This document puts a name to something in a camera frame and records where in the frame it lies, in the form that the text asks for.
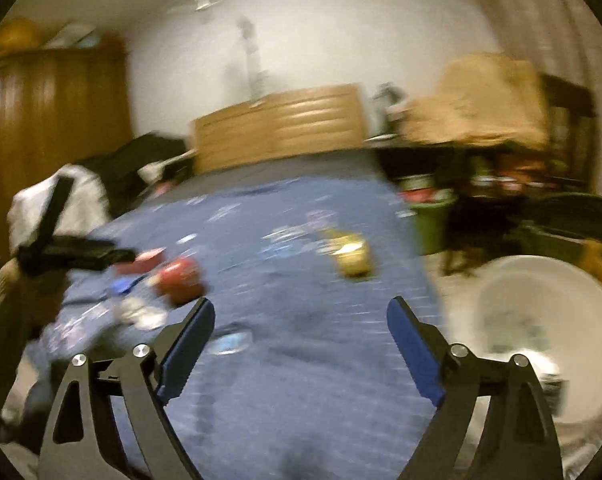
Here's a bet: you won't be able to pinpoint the blue checkered star quilt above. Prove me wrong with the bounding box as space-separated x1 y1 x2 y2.
44 178 441 479

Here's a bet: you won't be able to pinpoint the blue bottle cap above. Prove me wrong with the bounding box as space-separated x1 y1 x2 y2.
109 276 142 296

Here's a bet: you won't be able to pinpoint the red apple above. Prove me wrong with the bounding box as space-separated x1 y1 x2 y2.
155 257 205 307

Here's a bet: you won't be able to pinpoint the red cigarette box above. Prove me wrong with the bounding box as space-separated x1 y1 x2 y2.
114 247 165 275

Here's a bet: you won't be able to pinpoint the white plastic bucket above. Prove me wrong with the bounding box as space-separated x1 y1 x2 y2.
442 256 602 470

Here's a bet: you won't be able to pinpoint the black wicker basket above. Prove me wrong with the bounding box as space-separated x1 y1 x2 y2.
520 193 602 242

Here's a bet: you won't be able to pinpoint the wooden headboard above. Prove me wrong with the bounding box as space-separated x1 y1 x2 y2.
194 84 368 174

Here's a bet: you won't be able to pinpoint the yellow snack bag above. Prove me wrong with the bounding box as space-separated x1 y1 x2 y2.
324 229 374 278

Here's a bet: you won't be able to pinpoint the dark wooden desk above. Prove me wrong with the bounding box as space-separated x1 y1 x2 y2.
370 136 532 196

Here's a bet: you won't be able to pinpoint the striped brown curtain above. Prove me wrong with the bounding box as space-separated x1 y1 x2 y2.
484 0 602 193

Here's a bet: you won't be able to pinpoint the black clothes pile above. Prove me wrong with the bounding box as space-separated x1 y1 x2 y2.
75 132 187 218

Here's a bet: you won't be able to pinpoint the orange cloth cover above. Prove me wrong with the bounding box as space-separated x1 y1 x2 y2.
401 52 550 151

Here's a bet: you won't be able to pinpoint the white knotted sock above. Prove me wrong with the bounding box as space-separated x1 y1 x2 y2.
116 297 167 332

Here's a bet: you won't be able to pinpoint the green trash bin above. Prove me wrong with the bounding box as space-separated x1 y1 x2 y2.
407 195 456 256

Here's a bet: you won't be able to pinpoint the dark grey bed sheet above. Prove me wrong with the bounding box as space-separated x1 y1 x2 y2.
144 148 386 206

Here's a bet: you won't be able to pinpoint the dark wooden chair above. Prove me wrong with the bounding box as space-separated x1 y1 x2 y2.
541 74 600 193

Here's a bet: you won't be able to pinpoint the white crumpled cloth cover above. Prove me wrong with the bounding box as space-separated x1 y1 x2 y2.
7 165 111 252

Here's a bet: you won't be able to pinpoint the black desk lamp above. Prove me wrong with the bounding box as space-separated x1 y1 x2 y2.
373 82 407 136

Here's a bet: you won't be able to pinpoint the brown wooden wardrobe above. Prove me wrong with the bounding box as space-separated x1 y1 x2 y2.
0 49 133 258

